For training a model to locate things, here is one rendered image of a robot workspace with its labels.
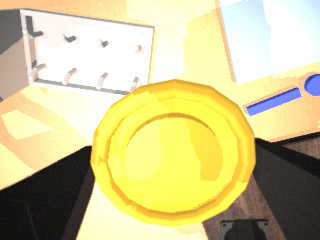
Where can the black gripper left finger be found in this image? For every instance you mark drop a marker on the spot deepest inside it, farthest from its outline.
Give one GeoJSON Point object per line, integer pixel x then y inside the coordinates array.
{"type": "Point", "coordinates": [51, 203]}

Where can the white dish rack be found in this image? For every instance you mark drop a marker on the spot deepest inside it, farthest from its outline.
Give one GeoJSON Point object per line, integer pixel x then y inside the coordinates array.
{"type": "Point", "coordinates": [73, 53]}

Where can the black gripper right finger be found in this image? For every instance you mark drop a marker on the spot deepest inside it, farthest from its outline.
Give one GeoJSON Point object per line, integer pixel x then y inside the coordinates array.
{"type": "Point", "coordinates": [290, 184]}

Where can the yellow plate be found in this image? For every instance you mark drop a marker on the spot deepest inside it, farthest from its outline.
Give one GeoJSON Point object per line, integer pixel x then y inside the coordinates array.
{"type": "Point", "coordinates": [173, 153]}

